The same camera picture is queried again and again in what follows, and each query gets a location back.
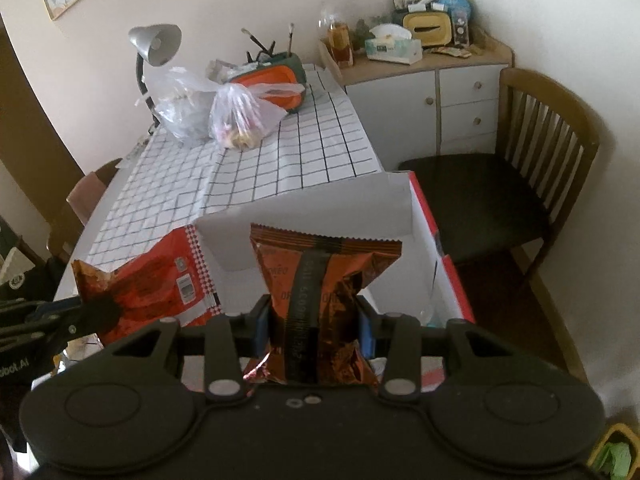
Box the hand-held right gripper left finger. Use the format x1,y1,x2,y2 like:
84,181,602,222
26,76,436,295
114,304,272,405

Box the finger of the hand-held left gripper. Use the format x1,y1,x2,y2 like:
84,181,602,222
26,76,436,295
47,304,123,346
25,296,86,322

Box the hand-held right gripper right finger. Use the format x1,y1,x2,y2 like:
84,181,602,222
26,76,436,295
356,310,497,405

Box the brown foil snack packet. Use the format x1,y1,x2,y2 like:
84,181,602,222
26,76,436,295
242,222,403,393

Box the red snack packet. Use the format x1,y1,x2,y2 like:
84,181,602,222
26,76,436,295
71,225,224,347

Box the red cardboard box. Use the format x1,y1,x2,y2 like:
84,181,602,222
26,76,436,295
192,170,476,396

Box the plastic bag with snacks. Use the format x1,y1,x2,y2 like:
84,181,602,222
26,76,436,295
209,82,306,152

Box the black bag with round logo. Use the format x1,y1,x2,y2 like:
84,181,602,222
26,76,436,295
0,215,56,306

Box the pink cloth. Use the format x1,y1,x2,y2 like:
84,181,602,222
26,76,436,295
66,170,108,226

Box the wooden chair with dark seat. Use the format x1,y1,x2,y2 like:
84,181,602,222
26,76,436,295
397,67,601,301

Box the brown door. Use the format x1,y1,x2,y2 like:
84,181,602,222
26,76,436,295
0,30,68,201

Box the white cabinet with wooden top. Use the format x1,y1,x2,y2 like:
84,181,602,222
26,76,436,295
317,35,515,171

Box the clear plastic bag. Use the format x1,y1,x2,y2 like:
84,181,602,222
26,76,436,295
145,62,221,143

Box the orange and green container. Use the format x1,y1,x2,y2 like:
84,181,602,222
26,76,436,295
227,52,307,113

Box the yellow bin with green contents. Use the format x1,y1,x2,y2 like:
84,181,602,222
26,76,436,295
587,422,640,480

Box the green and white tissue box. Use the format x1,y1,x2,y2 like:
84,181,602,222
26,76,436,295
364,25,423,65

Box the silver desk lamp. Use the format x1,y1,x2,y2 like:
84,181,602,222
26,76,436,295
129,24,183,133

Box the amber jar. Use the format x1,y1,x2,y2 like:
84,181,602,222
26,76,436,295
327,20,355,66

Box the small brown packets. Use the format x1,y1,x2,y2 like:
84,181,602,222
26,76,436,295
432,45,483,61

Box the yellow tissue holder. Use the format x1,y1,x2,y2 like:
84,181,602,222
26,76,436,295
402,11,453,50

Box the blue box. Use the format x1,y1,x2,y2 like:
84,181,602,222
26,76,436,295
440,0,473,43

